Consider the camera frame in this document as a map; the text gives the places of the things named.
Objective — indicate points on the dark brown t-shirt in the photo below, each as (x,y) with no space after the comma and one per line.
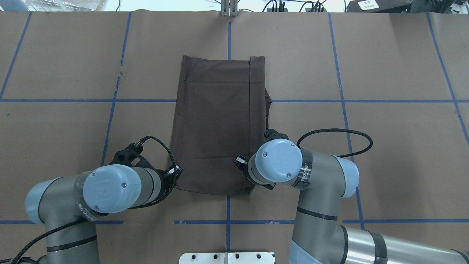
(222,110)

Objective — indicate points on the black box with label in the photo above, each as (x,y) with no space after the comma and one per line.
(379,6)

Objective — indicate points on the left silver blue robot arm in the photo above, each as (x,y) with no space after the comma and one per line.
(69,207)

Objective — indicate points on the aluminium frame post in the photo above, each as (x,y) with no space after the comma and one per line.
(229,8)

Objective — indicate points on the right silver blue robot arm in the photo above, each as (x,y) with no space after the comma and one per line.
(323,180)

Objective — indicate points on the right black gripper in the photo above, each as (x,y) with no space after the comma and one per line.
(240,161)

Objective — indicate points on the brown paper table cover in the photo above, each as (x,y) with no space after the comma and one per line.
(77,87)

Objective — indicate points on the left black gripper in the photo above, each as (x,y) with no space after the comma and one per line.
(167,182)

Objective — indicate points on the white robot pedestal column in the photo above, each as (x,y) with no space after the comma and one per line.
(228,258)

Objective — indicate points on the clear plastic sheet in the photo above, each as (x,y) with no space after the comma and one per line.
(65,5)

